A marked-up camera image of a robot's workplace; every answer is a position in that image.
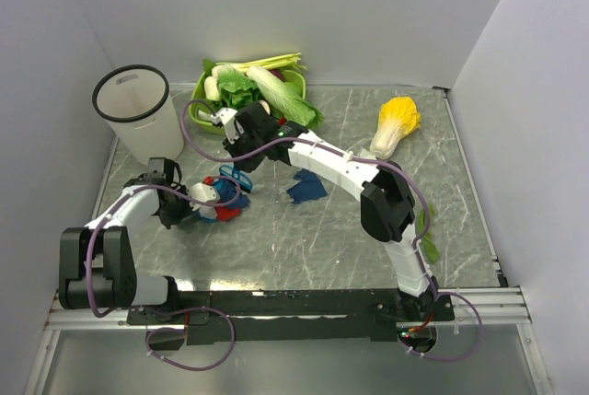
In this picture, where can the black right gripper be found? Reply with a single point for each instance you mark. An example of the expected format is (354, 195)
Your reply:
(233, 149)

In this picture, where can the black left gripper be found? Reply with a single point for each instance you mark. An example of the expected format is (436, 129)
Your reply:
(168, 220)

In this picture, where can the blue hand brush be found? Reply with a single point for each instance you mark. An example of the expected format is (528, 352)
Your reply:
(240, 177)

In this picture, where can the dark blue paper scrap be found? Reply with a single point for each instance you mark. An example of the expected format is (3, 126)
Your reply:
(308, 187)
(228, 194)

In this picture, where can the blue dustpan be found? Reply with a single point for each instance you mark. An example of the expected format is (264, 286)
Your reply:
(206, 213)

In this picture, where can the red paper scrap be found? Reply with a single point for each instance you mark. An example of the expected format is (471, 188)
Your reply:
(225, 214)

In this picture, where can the white paper scrap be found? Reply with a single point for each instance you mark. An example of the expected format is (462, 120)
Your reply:
(366, 154)

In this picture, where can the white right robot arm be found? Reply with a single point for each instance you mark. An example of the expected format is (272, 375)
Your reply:
(382, 190)

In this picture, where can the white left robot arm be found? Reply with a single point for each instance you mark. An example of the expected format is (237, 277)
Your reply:
(96, 266)

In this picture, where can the mushroom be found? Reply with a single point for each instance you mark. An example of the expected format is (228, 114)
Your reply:
(266, 106)

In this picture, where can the green lettuce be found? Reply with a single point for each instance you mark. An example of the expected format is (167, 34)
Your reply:
(237, 91)

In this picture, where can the white radish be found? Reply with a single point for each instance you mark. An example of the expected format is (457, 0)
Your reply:
(211, 89)

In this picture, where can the green vegetable basket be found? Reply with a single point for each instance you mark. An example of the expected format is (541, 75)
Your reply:
(201, 114)

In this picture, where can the yellow-green celery stalks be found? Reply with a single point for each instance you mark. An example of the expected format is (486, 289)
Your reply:
(290, 60)

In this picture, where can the white bin with black rim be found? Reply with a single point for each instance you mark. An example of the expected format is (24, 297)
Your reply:
(135, 102)

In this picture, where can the yellow napa cabbage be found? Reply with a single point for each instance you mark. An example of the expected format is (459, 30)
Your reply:
(397, 118)

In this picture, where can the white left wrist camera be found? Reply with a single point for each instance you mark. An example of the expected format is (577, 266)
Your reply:
(203, 194)

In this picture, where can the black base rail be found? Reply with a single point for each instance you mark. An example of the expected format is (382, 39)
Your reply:
(279, 315)

